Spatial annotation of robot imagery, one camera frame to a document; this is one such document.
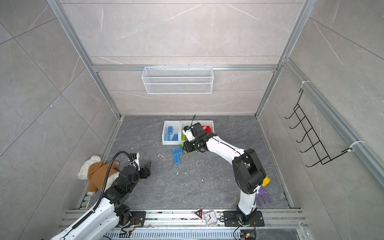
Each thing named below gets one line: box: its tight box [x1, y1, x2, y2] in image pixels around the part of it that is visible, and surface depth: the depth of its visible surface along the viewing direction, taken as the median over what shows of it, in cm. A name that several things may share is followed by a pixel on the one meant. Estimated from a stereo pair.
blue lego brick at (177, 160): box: [173, 154, 181, 165], surface depth 95 cm
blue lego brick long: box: [172, 148, 183, 158], surface depth 99 cm
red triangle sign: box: [194, 208, 203, 220], surface depth 76 cm
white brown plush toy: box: [77, 155, 120, 196], surface depth 84 cm
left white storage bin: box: [161, 120, 182, 145], surface depth 106 cm
